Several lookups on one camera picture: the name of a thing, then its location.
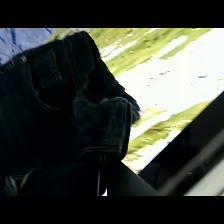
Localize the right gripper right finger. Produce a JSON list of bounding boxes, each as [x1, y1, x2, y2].
[[99, 158, 160, 197]]

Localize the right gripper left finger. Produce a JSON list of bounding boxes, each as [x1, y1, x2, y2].
[[19, 159, 100, 197]]

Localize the black jeans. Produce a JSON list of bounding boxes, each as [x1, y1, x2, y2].
[[0, 30, 142, 197]]

